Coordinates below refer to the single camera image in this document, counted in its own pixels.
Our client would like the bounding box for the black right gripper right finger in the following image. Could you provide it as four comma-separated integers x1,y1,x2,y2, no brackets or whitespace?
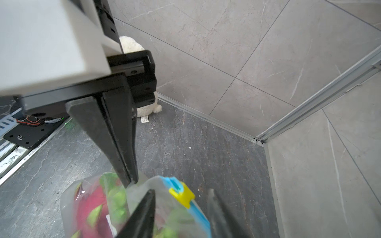
207,189,250,238

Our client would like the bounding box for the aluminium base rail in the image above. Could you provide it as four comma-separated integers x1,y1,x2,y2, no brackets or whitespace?
1,108,70,184

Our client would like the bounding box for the yellow bag zipper slider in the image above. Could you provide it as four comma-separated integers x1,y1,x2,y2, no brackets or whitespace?
169,181,195,209

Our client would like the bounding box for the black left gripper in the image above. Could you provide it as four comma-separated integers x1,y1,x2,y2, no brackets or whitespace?
17,0,157,188

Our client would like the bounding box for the white plush teddy bear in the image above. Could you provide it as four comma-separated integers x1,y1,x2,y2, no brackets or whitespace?
118,35,163,118

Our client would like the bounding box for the zip-top bag with blue seal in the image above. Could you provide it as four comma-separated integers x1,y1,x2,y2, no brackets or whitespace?
60,172,211,238

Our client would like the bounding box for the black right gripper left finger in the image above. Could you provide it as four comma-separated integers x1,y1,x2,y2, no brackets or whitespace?
116,189,156,238

